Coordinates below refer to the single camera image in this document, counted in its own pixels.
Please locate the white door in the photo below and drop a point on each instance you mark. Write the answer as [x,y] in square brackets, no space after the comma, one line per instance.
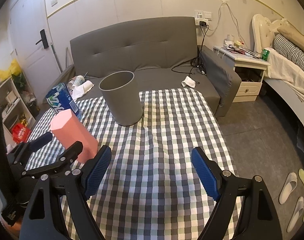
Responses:
[29,30]

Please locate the grey sofa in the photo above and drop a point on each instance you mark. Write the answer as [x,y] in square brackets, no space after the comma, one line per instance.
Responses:
[132,47]

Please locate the white shelf unit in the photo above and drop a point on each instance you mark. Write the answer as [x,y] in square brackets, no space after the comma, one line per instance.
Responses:
[7,90]

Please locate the checked tablecloth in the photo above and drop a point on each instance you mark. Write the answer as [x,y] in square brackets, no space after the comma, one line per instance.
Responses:
[154,155]

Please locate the red bag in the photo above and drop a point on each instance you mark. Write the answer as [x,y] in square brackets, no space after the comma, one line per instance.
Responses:
[21,133]

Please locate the bed with white headboard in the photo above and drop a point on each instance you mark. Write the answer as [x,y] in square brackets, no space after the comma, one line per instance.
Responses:
[279,68]

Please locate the white paper cup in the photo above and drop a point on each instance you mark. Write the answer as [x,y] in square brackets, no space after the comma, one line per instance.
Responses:
[78,80]

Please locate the white bed headboard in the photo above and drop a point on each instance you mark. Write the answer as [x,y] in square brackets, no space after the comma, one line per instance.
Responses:
[263,27]

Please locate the black door lock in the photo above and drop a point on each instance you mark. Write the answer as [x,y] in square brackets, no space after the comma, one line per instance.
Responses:
[43,38]

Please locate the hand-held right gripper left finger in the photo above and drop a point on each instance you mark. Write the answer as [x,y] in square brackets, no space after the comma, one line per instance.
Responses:
[97,173]

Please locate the small white cloth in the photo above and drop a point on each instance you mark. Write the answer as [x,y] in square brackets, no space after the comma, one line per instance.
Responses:
[188,82]

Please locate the beige pillow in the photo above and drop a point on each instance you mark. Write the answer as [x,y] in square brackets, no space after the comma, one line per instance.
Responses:
[296,37]

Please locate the large grey cup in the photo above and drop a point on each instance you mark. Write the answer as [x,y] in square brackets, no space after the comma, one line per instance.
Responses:
[124,102]

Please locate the pink hexagonal block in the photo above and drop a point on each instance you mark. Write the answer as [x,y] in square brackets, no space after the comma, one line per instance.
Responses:
[72,132]

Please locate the black charger plug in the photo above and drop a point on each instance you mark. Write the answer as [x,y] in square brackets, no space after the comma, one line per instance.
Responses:
[203,24]

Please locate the white tape roll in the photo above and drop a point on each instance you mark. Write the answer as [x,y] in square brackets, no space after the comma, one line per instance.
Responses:
[229,39]

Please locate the white light switch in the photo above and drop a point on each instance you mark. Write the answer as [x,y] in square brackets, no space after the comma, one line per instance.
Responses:
[54,1]

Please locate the white nightstand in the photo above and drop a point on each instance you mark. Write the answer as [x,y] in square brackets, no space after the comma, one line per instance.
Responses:
[246,62]

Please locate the white wall switch plate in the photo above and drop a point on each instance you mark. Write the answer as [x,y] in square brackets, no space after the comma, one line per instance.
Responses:
[204,15]

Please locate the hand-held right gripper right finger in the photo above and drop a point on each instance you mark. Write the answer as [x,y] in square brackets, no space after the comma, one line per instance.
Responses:
[205,173]

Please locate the yellow plastic bag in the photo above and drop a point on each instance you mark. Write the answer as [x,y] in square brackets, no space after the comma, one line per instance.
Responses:
[7,72]

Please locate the checked pillow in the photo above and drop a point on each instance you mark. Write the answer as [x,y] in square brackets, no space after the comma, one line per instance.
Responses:
[289,50]

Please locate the grey bed frame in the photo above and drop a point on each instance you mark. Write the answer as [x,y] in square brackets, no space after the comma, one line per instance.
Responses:
[281,93]

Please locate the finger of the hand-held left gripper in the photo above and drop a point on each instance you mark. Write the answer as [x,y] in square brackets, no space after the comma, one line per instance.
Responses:
[42,140]
[68,153]

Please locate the white slipper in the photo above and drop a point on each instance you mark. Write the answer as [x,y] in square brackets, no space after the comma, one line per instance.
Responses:
[296,213]
[288,187]

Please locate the blue soda can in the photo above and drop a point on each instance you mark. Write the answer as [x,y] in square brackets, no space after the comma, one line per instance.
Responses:
[62,97]

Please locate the green can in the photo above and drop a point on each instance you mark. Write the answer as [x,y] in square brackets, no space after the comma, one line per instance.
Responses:
[265,55]

